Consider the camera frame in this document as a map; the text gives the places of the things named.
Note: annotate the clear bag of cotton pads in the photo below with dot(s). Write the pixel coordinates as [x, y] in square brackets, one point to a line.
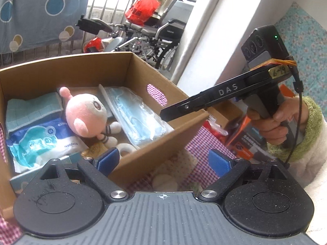
[173, 168]

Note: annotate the light blue cardboard box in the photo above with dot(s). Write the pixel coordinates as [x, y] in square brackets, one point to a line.
[25, 181]

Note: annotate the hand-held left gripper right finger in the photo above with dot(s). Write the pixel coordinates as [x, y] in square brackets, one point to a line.
[219, 160]

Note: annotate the blue printed hanging sheet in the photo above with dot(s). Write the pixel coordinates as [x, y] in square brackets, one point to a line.
[38, 17]

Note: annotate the folding wheelchair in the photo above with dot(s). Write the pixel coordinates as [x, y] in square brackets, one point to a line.
[168, 30]

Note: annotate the pink checked tablecloth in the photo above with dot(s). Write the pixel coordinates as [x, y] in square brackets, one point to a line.
[204, 137]

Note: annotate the white tape roll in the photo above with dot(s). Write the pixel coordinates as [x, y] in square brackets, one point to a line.
[121, 146]

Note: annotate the person's right forearm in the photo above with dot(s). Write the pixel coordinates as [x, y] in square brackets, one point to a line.
[314, 158]

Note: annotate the person's right hand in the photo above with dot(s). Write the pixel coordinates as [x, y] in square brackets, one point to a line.
[273, 132]

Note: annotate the clear bag of face masks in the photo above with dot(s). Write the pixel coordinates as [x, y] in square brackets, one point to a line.
[135, 117]

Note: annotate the light blue checked towel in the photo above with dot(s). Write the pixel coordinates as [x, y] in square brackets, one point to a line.
[30, 109]

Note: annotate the brown cardboard box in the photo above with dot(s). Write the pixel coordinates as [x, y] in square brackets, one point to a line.
[153, 153]

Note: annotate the red plastic bag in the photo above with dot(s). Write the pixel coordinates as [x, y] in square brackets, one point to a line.
[140, 10]

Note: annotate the teal floral blanket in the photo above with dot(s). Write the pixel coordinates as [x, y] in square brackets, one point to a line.
[306, 35]

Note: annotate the pink plush toy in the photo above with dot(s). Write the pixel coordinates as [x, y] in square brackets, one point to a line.
[84, 112]

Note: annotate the white curtain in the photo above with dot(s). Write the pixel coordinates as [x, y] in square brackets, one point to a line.
[201, 30]

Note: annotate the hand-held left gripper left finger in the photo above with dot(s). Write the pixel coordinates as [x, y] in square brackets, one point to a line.
[109, 158]

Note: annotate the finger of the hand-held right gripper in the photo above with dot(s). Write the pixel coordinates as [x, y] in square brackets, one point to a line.
[184, 108]

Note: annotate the brown carton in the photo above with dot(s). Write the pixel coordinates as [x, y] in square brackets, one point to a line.
[224, 114]

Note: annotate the orange and black box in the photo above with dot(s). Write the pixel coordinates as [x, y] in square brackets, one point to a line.
[245, 143]

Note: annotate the dark blue mask packet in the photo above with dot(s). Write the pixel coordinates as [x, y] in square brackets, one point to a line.
[51, 135]

